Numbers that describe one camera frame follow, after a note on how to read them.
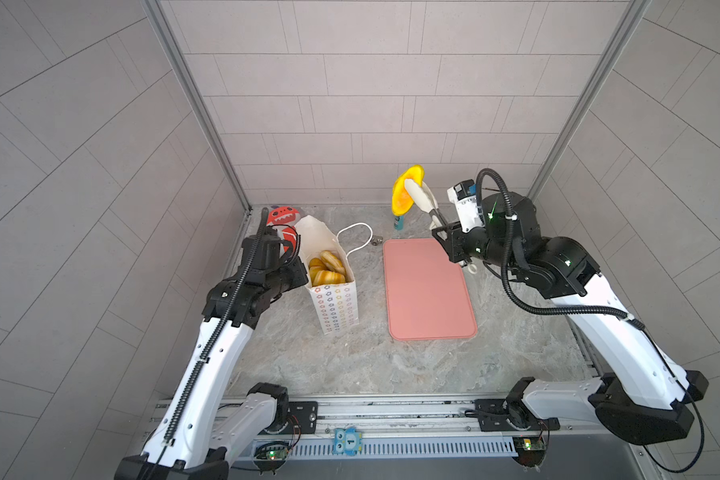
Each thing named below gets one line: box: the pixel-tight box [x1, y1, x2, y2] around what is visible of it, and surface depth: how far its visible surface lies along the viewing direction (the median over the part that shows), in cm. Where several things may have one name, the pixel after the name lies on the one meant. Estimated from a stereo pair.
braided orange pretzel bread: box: [312, 270, 346, 287], surface depth 79 cm
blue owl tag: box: [332, 426, 363, 456], surface depth 68 cm
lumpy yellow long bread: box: [309, 257, 326, 271], surface depth 93 cm
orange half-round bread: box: [392, 165, 425, 215], surface depth 65 cm
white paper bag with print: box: [295, 215, 373, 335], surface depth 79 cm
